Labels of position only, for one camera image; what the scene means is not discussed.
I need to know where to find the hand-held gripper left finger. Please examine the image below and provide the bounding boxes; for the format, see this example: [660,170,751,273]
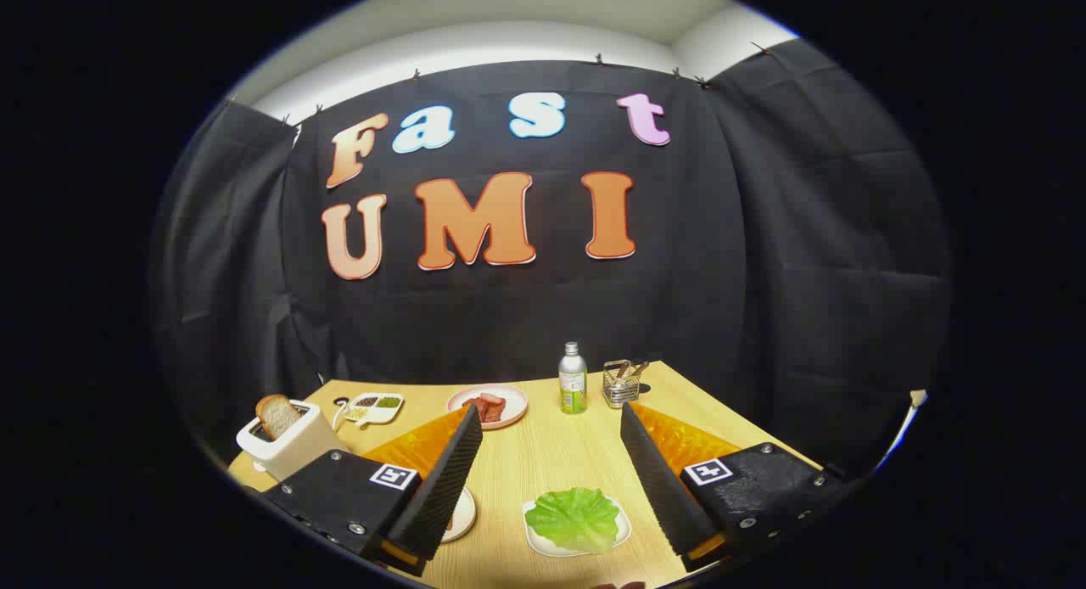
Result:
[261,404,484,578]

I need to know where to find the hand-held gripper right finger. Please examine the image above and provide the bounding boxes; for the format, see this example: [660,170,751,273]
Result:
[619,401,845,573]

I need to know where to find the green lettuce leaf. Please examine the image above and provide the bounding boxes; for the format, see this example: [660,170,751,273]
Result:
[524,487,621,554]

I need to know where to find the toasted bread slice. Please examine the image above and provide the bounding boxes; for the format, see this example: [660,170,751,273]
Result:
[256,394,304,441]

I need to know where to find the round white plate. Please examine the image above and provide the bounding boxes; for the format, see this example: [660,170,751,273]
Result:
[441,487,477,544]

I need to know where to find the white square plate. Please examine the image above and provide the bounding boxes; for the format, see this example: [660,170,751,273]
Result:
[522,494,633,558]

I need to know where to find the red meat slices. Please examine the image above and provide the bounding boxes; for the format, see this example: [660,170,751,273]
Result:
[462,394,507,424]

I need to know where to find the white divided bean dish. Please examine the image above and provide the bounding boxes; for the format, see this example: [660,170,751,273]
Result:
[343,392,405,426]

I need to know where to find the pink plate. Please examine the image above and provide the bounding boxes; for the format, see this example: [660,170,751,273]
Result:
[447,384,529,430]

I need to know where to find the green labelled bottle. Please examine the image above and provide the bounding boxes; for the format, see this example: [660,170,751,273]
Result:
[557,342,589,415]

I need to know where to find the white toaster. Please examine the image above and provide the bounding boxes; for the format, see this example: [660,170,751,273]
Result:
[236,398,349,481]

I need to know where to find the black backdrop cloth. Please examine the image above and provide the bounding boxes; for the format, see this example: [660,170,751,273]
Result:
[151,39,951,480]

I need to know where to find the wire cutlery holder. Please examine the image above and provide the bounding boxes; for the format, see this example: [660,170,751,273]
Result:
[602,360,642,409]

